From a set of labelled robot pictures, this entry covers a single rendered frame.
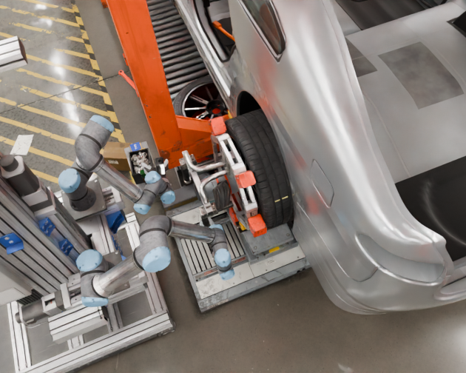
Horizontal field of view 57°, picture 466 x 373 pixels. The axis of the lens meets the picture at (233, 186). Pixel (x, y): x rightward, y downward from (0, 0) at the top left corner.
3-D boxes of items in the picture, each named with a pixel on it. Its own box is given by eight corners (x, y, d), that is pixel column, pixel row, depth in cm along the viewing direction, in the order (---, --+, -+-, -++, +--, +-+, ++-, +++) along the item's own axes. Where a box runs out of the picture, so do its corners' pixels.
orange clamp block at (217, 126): (228, 132, 233) (223, 116, 231) (214, 136, 232) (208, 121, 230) (225, 131, 240) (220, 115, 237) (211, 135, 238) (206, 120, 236)
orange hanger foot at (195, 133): (258, 138, 298) (257, 103, 269) (187, 163, 290) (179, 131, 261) (248, 121, 307) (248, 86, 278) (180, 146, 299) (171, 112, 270)
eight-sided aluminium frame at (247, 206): (258, 238, 252) (257, 190, 206) (248, 243, 251) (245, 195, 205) (225, 169, 279) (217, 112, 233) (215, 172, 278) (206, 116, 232)
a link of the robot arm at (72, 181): (61, 196, 235) (51, 183, 223) (75, 177, 241) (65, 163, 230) (80, 202, 232) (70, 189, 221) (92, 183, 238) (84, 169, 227)
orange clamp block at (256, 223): (260, 219, 232) (267, 232, 227) (246, 224, 231) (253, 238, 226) (259, 212, 226) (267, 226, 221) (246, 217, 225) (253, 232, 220)
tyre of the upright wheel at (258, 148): (300, 235, 258) (313, 177, 202) (265, 249, 255) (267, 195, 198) (257, 152, 291) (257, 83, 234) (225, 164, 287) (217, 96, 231)
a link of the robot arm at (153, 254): (96, 282, 210) (172, 231, 186) (98, 311, 202) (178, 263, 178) (74, 279, 201) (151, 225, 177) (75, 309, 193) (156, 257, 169)
